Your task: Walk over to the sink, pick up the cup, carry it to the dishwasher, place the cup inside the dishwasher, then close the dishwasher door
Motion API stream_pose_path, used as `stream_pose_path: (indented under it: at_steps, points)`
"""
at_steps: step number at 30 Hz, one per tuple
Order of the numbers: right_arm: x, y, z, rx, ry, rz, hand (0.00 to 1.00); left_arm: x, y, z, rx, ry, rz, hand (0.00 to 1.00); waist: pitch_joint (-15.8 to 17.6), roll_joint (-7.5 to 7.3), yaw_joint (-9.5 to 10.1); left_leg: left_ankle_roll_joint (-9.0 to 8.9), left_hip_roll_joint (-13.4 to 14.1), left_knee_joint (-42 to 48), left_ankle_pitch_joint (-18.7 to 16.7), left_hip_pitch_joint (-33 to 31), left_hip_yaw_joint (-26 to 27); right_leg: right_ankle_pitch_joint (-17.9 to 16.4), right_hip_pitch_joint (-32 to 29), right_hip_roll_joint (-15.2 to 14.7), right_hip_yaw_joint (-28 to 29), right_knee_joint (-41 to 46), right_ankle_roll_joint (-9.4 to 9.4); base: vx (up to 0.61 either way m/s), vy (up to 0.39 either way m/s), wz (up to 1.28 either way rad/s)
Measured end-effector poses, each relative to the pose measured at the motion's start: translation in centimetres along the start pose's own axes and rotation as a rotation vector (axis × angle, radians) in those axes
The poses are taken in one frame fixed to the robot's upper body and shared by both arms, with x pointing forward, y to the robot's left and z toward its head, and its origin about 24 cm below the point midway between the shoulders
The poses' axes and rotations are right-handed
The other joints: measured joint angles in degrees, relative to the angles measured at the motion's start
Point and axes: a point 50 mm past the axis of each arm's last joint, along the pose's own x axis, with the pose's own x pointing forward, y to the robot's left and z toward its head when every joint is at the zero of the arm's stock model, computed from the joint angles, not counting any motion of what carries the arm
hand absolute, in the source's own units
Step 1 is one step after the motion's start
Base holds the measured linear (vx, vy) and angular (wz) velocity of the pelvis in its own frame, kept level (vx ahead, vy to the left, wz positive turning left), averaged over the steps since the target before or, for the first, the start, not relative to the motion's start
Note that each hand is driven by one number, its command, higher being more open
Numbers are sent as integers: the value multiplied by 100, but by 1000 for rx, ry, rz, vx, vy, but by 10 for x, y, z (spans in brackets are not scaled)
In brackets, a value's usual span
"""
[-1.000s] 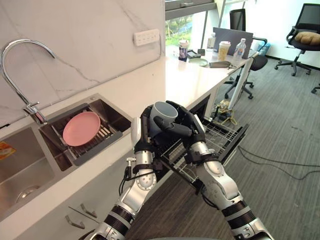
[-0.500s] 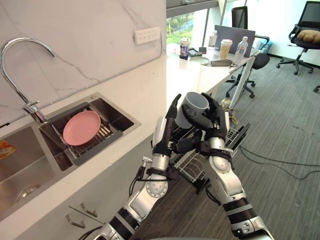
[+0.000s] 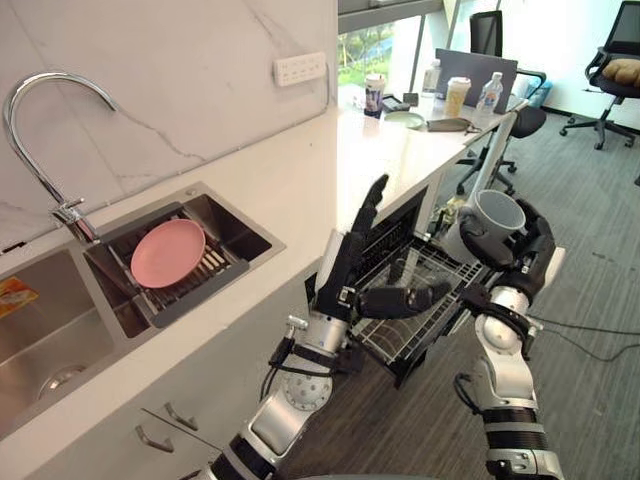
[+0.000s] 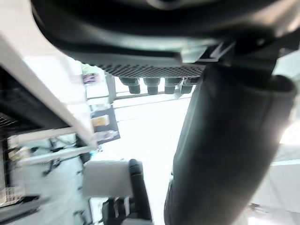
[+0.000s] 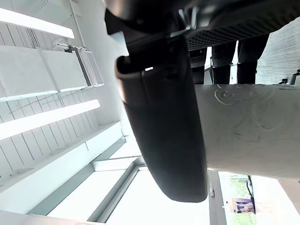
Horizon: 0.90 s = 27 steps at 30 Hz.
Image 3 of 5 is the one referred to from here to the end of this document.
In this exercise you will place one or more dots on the clear plastic bottle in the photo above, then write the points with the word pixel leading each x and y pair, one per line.
pixel 431 80

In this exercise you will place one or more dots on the pale green plate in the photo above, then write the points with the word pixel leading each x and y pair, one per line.
pixel 405 120

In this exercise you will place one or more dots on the dark sink drain basket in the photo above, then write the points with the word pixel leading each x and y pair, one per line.
pixel 200 298

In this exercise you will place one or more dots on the grey pouch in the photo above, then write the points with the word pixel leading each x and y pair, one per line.
pixel 450 125

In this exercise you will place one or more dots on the black office chair with cushion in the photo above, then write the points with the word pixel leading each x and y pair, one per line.
pixel 625 25

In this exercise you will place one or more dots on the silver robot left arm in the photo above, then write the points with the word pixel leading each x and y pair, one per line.
pixel 305 390

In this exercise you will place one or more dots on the water bottle with blue label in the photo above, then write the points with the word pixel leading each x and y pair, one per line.
pixel 489 100

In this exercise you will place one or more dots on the built-in dishwasher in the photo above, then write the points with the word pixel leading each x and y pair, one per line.
pixel 400 220

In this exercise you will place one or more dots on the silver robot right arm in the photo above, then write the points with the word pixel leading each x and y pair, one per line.
pixel 505 380

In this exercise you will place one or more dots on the small black device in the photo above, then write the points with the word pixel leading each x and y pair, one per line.
pixel 411 98

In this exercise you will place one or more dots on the pink plate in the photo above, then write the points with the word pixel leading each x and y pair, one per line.
pixel 167 252

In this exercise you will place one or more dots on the window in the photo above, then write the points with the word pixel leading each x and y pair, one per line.
pixel 360 45

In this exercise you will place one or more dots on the yellow packet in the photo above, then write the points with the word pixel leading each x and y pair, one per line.
pixel 15 297

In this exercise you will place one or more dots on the grey cup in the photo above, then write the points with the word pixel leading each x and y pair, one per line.
pixel 495 207

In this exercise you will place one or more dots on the tan cushion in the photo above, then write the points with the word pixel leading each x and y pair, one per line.
pixel 622 71

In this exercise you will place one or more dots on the white base cabinet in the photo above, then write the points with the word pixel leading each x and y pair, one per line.
pixel 175 375

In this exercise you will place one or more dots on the beige drink cup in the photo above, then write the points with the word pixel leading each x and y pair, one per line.
pixel 456 97

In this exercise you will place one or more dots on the chrome gooseneck faucet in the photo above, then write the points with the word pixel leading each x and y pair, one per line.
pixel 75 222

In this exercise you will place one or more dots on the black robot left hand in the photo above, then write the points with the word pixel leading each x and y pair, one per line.
pixel 337 280

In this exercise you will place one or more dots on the stainless steel double sink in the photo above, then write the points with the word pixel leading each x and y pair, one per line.
pixel 50 345

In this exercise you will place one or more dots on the drink cup with dark label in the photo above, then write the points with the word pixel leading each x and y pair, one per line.
pixel 373 97

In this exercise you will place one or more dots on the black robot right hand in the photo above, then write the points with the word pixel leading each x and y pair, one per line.
pixel 535 250

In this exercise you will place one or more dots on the grey laptop screen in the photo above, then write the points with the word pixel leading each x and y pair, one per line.
pixel 480 70

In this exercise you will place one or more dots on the round sink drain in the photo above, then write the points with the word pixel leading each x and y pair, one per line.
pixel 62 382

